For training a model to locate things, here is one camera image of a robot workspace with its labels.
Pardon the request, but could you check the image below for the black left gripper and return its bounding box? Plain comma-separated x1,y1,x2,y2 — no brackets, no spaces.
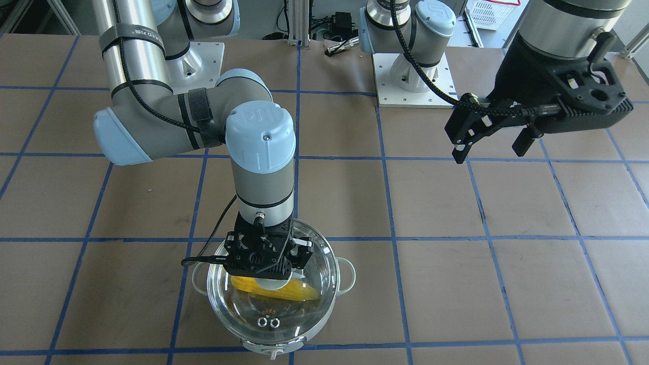
445,35,563,164

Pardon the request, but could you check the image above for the glass pot lid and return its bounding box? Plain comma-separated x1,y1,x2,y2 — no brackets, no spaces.
206,220,349,347

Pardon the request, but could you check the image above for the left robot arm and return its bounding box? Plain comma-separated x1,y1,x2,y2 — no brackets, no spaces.
358,1,634,164

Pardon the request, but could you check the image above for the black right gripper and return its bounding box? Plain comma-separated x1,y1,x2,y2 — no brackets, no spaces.
223,215,312,280

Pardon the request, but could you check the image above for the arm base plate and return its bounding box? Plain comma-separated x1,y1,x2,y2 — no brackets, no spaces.
372,53,457,108
165,42,225,95

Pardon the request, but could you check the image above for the white plastic basket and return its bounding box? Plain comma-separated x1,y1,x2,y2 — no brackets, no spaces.
466,1,521,30

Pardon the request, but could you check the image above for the aluminium frame post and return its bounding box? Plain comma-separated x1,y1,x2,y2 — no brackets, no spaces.
287,0,310,48

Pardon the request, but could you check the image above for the black power adapter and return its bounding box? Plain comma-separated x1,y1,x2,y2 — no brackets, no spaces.
327,12,355,38

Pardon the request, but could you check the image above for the metal connector plug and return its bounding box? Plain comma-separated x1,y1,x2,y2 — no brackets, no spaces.
324,37,359,57

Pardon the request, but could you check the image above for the yellow corn cob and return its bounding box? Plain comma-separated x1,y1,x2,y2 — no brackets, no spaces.
230,276,320,301

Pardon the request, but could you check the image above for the pale green cooking pot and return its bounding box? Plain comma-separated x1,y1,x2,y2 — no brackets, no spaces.
192,220,355,359

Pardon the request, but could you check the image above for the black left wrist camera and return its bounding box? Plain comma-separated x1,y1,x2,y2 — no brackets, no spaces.
536,31,634,133

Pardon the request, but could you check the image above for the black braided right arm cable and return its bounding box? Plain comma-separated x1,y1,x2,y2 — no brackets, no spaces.
110,0,264,267

